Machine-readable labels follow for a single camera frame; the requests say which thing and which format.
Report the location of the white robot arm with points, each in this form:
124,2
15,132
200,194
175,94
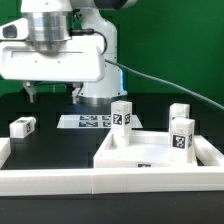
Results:
65,41

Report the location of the white square table top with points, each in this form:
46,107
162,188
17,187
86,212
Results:
145,149

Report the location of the white U-shaped obstacle fence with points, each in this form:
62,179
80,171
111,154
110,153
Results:
101,181

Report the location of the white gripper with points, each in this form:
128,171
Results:
79,60

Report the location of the white marker base plate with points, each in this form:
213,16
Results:
91,121

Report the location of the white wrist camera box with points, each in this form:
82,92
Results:
15,30

